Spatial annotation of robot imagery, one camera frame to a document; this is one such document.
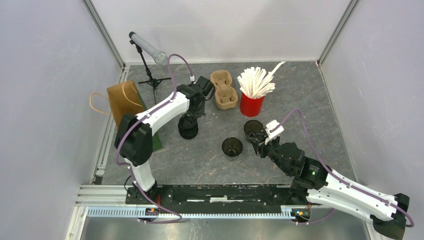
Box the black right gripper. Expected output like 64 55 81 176
248 133 292 176

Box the dark translucent cup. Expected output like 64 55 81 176
221 137 244 161
243 119 264 142

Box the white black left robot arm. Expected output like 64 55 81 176
114 76 214 204

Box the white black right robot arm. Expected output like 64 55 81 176
246 132 410 240

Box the red cylindrical straw holder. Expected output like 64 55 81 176
239 93 265 117

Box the brown cardboard cup carrier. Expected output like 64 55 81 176
210 70 239 110

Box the grey microphone on stand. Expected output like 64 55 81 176
128 31 171 104

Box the brown paper bag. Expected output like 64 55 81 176
89 80 147 129

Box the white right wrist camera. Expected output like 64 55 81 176
264 119 284 144

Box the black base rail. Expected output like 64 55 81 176
125 184 311 218

